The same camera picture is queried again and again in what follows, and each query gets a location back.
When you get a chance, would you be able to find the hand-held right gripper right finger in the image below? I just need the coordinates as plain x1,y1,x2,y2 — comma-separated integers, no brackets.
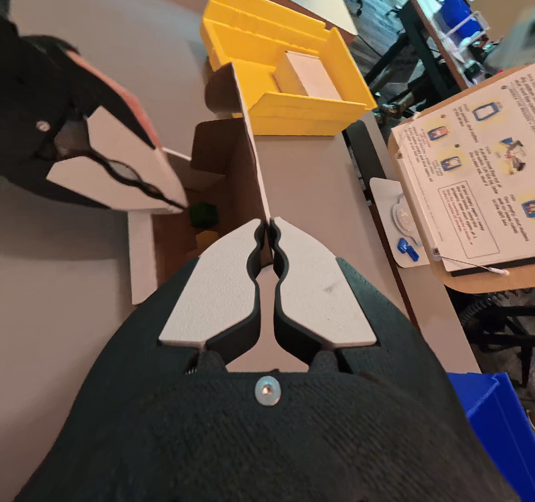
269,217,379,363

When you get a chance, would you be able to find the blue storage crate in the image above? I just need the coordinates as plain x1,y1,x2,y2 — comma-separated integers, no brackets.
441,0,485,37

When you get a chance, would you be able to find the green cube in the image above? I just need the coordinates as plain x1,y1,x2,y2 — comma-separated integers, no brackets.
189,202,218,229

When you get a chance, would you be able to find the yellow cube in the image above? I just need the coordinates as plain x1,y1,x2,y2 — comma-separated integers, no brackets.
196,230,220,254

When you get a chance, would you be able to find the yellow plastic bin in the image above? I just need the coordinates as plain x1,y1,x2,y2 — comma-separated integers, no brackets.
200,0,378,136

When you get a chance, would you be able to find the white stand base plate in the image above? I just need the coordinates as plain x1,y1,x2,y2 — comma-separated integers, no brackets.
369,177,431,269

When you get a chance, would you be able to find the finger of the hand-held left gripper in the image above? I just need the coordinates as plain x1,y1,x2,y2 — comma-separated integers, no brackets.
85,105,189,210
46,155,184,215

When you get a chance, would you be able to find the black desk cable cover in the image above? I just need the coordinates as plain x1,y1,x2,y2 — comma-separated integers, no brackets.
343,120,387,202

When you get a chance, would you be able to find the white cardboard mailer box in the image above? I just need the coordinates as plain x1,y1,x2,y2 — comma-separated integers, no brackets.
272,50,344,102
127,63,276,305

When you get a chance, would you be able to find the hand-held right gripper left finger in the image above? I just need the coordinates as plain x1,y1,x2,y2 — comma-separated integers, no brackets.
158,218,267,363

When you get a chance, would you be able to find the white round disc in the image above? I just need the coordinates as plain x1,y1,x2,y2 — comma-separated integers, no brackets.
390,193,419,239

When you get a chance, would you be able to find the blue plastic bin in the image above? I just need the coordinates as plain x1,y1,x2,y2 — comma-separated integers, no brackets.
446,372,535,502

